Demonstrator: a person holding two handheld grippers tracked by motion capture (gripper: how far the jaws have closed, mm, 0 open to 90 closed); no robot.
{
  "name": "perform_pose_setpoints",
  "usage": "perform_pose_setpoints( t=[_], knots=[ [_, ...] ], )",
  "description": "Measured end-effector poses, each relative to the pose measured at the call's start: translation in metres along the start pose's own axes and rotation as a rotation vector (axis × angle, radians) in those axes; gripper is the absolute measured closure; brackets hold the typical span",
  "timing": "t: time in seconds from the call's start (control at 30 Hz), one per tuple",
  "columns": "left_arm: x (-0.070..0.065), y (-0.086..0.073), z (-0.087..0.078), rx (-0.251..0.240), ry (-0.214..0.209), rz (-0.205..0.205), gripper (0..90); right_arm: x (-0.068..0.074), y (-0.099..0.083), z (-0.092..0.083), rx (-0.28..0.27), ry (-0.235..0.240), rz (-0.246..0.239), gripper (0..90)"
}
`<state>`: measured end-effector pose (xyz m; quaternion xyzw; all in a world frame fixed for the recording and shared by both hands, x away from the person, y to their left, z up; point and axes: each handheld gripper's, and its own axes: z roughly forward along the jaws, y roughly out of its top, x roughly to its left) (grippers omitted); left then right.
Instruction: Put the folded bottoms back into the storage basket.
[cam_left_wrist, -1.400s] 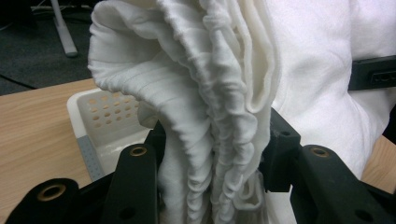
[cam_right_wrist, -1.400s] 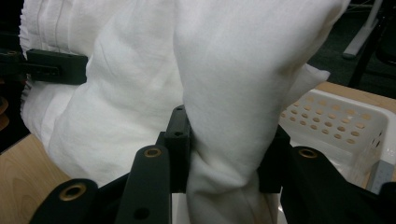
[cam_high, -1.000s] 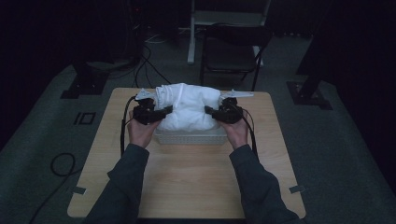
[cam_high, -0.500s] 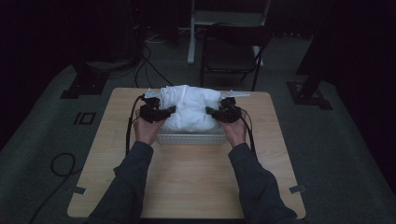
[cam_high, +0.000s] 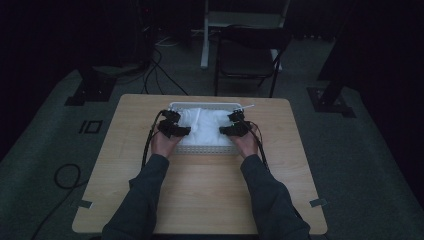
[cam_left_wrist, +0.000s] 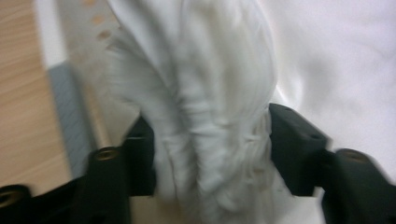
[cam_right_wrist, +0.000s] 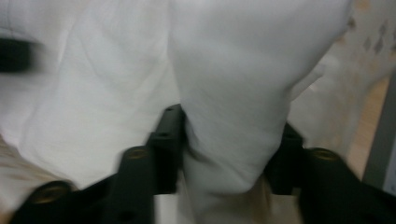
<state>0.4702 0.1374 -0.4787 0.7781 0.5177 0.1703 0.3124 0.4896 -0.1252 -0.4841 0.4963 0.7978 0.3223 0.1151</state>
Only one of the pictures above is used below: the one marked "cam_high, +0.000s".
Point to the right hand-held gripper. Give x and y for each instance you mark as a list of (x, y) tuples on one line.
[(237, 126)]

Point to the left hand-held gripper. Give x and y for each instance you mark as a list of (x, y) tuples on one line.
[(170, 126)]

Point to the white plastic bag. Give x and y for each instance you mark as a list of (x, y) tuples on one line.
[(205, 126)]

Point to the white plastic basket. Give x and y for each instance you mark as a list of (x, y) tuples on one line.
[(203, 150)]

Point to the person's left hand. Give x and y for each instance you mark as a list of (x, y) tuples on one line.
[(164, 144)]

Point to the person's right hand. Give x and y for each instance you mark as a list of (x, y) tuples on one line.
[(246, 144)]

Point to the black folding chair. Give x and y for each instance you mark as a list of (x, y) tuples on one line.
[(246, 56)]

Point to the black stand base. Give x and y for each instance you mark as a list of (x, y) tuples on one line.
[(331, 100), (91, 90)]

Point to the grey tape strip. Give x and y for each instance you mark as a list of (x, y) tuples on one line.
[(318, 202), (85, 203)]

